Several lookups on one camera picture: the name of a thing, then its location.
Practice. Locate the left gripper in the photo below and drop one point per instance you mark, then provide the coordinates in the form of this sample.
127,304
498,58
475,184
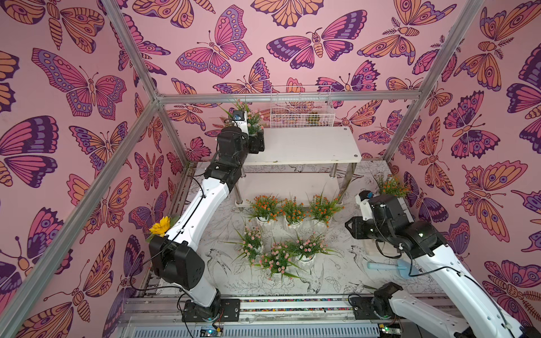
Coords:
256,144

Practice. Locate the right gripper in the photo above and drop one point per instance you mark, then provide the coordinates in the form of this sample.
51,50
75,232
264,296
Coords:
355,228

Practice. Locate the pink flower pot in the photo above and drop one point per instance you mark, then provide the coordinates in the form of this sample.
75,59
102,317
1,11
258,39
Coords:
305,250
250,244
278,262
253,119

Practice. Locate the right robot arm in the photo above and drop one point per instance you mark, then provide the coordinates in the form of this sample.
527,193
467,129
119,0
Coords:
383,220

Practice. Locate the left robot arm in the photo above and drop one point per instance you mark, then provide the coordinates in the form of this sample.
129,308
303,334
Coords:
174,256

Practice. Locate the white two-tier rack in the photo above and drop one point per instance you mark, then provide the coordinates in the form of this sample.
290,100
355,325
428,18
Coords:
334,146

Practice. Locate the orange flower pot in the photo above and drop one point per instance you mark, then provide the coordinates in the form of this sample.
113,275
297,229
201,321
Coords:
265,207
322,210
292,212
390,185

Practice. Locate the orange flower pot far right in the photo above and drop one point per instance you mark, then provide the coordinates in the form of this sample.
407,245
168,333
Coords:
390,185

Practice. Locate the light blue scoop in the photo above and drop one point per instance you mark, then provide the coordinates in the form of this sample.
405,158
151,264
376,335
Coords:
403,268

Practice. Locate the orange flower pot left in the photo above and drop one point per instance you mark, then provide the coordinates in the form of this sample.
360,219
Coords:
265,207

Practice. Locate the orange flower pot middle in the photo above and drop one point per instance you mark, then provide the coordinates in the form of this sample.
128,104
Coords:
292,212

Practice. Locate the yellow flower bouquet vase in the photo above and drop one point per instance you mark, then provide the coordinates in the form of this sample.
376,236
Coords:
160,228

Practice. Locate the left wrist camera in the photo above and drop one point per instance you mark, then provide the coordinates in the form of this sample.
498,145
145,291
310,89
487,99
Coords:
239,119

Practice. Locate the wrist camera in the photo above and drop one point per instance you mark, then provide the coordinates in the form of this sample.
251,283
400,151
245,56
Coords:
362,200
239,119

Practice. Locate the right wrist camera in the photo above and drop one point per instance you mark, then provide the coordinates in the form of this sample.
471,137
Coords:
362,200

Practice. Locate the white wire basket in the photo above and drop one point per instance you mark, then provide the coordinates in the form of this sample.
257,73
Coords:
298,108

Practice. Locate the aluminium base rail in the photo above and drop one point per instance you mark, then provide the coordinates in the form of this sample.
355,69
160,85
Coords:
326,315

